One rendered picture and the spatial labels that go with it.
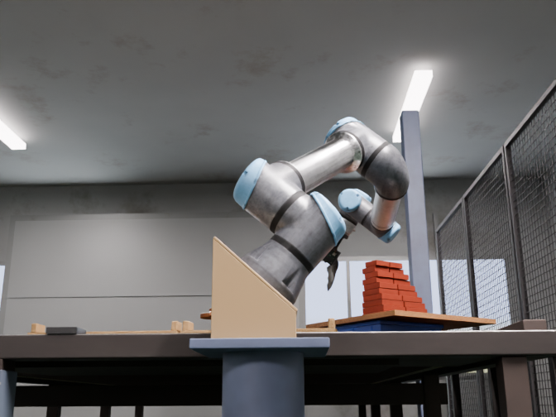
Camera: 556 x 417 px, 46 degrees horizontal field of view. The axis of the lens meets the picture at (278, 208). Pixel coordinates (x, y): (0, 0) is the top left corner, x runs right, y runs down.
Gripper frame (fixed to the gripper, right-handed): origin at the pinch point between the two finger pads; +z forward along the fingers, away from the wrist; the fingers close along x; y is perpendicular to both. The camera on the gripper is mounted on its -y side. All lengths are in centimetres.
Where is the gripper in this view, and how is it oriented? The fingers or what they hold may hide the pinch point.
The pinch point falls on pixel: (309, 280)
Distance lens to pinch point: 231.1
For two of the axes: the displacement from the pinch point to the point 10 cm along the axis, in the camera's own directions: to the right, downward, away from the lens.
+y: 0.3, 0.0, -10.0
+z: -5.3, 8.5, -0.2
